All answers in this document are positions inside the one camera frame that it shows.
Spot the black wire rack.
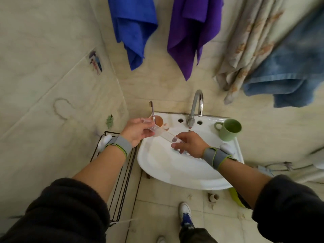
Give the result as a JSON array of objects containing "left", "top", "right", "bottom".
[{"left": 90, "top": 131, "right": 139, "bottom": 223}]

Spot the purple towel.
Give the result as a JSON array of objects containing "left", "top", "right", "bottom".
[{"left": 167, "top": 0, "right": 225, "bottom": 81}]

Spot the person's left hand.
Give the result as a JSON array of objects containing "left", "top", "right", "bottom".
[{"left": 120, "top": 117, "right": 155, "bottom": 149}]

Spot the person's right forearm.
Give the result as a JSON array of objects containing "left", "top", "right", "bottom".
[{"left": 218, "top": 158, "right": 273, "bottom": 209}]

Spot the blue towel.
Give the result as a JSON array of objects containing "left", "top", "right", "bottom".
[{"left": 107, "top": 0, "right": 158, "bottom": 71}]

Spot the white and blue shoe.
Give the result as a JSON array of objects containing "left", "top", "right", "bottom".
[{"left": 178, "top": 201, "right": 195, "bottom": 230}]

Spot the grey left wristband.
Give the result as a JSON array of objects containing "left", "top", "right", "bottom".
[{"left": 106, "top": 136, "right": 133, "bottom": 158}]

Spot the grey toothbrush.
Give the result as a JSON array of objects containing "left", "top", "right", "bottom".
[{"left": 148, "top": 101, "right": 156, "bottom": 123}]

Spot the blue-grey towel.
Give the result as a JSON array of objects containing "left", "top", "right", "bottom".
[{"left": 242, "top": 4, "right": 324, "bottom": 109}]

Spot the clear plastic toothbrush case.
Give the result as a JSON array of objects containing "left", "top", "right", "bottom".
[{"left": 142, "top": 118, "right": 188, "bottom": 153}]

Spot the figures wall sticker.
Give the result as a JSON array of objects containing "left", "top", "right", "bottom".
[{"left": 88, "top": 50, "right": 103, "bottom": 76}]

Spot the white wrist tracker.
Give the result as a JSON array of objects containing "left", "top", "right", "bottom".
[
  {"left": 97, "top": 134, "right": 113, "bottom": 153},
  {"left": 219, "top": 143, "right": 236, "bottom": 156}
]

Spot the chrome faucet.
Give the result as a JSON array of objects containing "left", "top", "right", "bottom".
[{"left": 186, "top": 89, "right": 204, "bottom": 129}]

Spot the black sleeve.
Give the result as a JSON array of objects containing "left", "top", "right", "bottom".
[
  {"left": 252, "top": 174, "right": 324, "bottom": 243},
  {"left": 0, "top": 178, "right": 111, "bottom": 243}
]

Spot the white right wrist tracker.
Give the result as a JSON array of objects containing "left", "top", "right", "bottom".
[{"left": 219, "top": 143, "right": 236, "bottom": 156}]

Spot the black right sleeve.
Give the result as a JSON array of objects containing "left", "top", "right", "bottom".
[{"left": 252, "top": 174, "right": 324, "bottom": 243}]

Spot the green mug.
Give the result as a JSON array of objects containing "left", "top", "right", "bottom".
[{"left": 214, "top": 118, "right": 242, "bottom": 142}]

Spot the dark trouser leg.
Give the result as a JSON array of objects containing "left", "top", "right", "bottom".
[{"left": 179, "top": 227, "right": 219, "bottom": 243}]

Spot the yellow-green plastic item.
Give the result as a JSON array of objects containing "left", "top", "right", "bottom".
[{"left": 228, "top": 187, "right": 246, "bottom": 208}]

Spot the person's left forearm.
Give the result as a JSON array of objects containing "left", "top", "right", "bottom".
[{"left": 72, "top": 145, "right": 127, "bottom": 203}]

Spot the black left sleeve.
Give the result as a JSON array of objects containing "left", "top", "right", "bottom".
[{"left": 0, "top": 178, "right": 111, "bottom": 243}]

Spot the grey right wristband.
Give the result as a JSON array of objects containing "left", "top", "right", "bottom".
[{"left": 202, "top": 147, "right": 238, "bottom": 171}]

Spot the white hose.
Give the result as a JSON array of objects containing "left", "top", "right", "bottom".
[{"left": 258, "top": 149, "right": 324, "bottom": 184}]

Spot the person's right hand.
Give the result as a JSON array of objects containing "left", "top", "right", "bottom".
[{"left": 171, "top": 131, "right": 210, "bottom": 159}]

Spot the white left wrist tracker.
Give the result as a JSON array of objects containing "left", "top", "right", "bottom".
[{"left": 97, "top": 134, "right": 113, "bottom": 153}]

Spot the grey wristband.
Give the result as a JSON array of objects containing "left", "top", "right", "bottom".
[
  {"left": 106, "top": 136, "right": 133, "bottom": 158},
  {"left": 202, "top": 147, "right": 238, "bottom": 171}
]

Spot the white ceramic sink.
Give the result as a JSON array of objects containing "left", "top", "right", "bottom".
[{"left": 137, "top": 112, "right": 245, "bottom": 191}]

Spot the beige floral cloth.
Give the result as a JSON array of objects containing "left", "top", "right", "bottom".
[{"left": 213, "top": 0, "right": 317, "bottom": 105}]

